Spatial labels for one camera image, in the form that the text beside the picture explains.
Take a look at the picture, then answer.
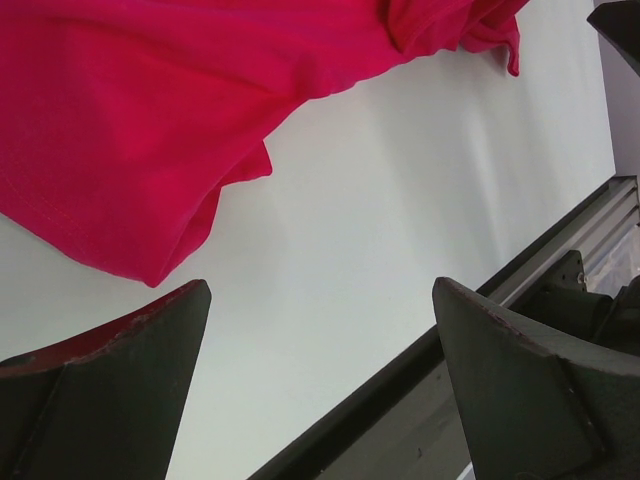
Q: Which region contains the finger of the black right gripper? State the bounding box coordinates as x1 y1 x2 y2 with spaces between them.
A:
587 0 640 74

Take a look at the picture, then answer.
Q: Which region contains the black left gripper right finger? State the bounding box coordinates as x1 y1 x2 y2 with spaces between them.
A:
433 277 639 479

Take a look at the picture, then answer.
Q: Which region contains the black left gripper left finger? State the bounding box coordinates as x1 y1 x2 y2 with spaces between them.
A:
1 280 211 479

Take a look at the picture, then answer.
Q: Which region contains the red t-shirt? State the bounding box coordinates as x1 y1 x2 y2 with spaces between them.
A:
1 1 522 287

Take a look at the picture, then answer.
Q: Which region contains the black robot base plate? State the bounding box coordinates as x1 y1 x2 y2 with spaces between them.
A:
243 252 640 480

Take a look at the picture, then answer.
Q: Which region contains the aluminium frame rail front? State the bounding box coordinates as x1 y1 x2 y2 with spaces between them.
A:
478 176 639 306

